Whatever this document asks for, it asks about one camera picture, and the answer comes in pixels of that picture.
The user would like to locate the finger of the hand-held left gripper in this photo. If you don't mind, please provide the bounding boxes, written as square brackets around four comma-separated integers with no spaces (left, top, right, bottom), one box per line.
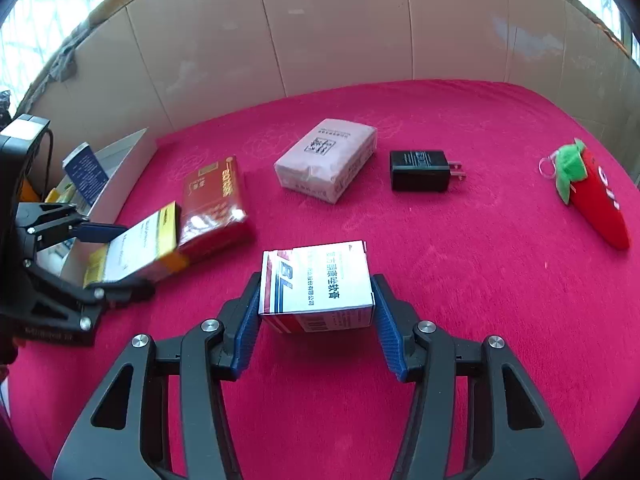
[15,201,128,252]
[22,262,157,332]

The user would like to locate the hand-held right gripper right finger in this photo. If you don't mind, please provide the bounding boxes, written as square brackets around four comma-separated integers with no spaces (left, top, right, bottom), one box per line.
[370,274,581,480]

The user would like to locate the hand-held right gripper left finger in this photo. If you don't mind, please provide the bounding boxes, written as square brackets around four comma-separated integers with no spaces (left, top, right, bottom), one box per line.
[52,272,263,480]

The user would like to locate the yellow orange box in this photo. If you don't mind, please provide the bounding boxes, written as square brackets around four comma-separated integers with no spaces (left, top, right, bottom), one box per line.
[82,201,188,288]

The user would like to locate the dark blue white box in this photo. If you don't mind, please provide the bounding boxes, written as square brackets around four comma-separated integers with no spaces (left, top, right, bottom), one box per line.
[62,143,110,208]

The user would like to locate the white cardboard tray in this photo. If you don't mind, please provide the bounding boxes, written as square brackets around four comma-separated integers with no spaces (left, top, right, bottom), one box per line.
[37,127,158,286]

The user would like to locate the white box red blue stripes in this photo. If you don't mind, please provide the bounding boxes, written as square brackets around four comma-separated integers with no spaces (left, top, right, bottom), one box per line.
[258,240,376,335]

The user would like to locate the red blanket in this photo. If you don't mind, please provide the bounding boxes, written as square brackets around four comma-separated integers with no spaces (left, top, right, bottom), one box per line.
[7,80,640,480]

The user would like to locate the grey cloth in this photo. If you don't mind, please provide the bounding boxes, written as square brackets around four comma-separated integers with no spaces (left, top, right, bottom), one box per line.
[47,25,83,83]

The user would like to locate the window with metal grille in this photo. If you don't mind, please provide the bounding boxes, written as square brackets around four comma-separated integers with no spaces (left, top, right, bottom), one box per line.
[0,0,640,106]

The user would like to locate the black charger plug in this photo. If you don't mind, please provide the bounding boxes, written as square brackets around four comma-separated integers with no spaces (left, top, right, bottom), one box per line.
[390,149,467,193]

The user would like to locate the pink packet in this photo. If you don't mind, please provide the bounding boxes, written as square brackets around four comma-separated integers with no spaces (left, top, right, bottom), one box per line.
[274,118,377,204]

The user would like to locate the red chili plush toy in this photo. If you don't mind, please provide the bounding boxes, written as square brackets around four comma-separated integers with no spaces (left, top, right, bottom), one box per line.
[539,140,632,251]

